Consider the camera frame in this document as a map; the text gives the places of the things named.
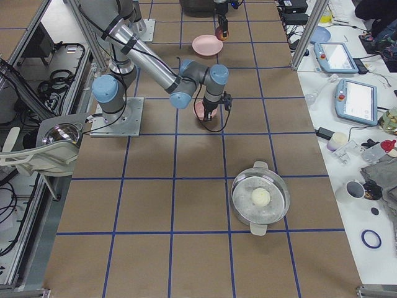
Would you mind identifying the pink bowl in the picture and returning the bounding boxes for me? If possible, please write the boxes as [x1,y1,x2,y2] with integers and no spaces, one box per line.
[193,100,218,121]

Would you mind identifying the red yellow apple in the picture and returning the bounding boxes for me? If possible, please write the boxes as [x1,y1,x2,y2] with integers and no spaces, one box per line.
[215,26,229,42]

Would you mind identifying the pink plate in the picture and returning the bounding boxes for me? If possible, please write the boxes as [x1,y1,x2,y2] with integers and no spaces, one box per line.
[192,35,223,56]

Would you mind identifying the light blue plate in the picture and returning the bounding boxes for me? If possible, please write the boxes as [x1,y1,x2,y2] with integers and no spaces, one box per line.
[310,26,331,44]

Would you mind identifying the black bowl with snacks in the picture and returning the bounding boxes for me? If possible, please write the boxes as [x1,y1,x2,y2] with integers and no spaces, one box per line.
[363,182,383,201]

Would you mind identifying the steel steamer pot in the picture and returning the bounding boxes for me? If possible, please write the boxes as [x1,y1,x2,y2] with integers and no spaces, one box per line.
[230,161,290,236]

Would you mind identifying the white steamed bun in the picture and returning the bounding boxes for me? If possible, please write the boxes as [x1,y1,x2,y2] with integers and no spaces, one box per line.
[251,187,270,207]

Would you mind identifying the upper teach pendant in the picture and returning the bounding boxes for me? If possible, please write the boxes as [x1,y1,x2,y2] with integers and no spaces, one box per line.
[313,42,359,74]

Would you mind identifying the teach pendant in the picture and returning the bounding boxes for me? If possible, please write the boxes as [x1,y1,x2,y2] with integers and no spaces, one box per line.
[334,79,378,127]
[313,42,359,74]

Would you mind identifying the black power adapter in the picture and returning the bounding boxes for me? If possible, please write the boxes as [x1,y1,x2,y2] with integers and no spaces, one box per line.
[314,127,334,141]

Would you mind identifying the purple white cup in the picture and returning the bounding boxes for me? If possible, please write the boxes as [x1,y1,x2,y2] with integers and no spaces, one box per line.
[326,132,348,151]

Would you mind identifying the glass dome lid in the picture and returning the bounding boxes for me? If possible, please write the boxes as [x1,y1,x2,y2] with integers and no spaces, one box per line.
[42,123,81,145]

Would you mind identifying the lower teach pendant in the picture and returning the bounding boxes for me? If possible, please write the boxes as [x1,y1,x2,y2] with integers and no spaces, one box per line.
[334,79,378,127]

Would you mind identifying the white mug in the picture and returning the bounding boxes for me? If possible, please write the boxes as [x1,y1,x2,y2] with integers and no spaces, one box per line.
[335,180,365,204]

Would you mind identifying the glass jar green contents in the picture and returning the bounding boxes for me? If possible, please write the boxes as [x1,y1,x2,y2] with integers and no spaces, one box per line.
[378,108,397,135]

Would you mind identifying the baby bottle red cap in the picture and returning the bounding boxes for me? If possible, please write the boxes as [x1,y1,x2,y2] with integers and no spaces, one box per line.
[362,140,396,163]

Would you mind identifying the grey folded cloth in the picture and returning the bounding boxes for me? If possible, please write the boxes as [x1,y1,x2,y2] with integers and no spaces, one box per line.
[361,155,396,221]

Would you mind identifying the small black disc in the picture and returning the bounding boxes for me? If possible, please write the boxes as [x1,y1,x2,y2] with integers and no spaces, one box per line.
[371,207,380,215]

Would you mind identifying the aluminium frame post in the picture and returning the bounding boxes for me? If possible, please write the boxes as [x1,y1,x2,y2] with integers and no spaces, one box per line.
[291,0,329,71]

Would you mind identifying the blue rubber ring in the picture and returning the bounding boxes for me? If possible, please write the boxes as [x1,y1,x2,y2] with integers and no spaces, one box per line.
[360,229,382,250]

